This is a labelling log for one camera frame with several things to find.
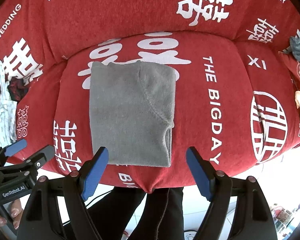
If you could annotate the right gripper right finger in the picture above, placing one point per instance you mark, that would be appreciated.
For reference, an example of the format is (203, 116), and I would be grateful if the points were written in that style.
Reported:
(252, 218)

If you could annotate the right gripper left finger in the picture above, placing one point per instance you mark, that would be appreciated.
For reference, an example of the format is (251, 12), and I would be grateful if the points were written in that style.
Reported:
(42, 219)

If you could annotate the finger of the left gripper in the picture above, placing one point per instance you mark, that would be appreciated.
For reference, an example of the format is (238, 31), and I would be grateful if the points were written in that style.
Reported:
(15, 147)

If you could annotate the grey fleece garment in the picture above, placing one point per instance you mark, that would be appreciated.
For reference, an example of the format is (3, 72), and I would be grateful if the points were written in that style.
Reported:
(131, 112)

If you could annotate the person's left hand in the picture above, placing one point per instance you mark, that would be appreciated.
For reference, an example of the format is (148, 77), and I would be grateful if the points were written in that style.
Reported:
(15, 213)

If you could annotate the pale floral bed sheet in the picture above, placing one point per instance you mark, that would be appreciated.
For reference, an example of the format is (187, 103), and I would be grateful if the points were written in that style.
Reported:
(8, 109)

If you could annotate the dark red patterned garment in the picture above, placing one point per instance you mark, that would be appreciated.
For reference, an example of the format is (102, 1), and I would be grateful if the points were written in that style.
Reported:
(17, 89)

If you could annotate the red embroidered pillow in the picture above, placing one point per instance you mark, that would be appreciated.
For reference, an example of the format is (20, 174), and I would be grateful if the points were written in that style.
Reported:
(293, 66)

